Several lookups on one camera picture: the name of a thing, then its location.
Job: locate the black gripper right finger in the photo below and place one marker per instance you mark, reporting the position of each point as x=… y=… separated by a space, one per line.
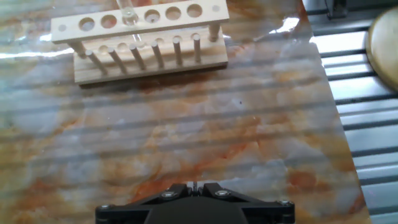
x=270 y=214

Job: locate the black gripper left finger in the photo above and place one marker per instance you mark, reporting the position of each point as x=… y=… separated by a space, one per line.
x=124 y=214

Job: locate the wooden test tube rack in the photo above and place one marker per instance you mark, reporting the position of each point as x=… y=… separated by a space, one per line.
x=140 y=70

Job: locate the clear glass test tube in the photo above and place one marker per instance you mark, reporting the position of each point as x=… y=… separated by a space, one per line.
x=129 y=17

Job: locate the orange marble pattern mat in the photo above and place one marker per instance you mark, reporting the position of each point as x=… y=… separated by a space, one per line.
x=155 y=124

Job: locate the wooden stand with round base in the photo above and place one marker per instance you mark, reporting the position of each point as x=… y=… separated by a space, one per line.
x=387 y=49

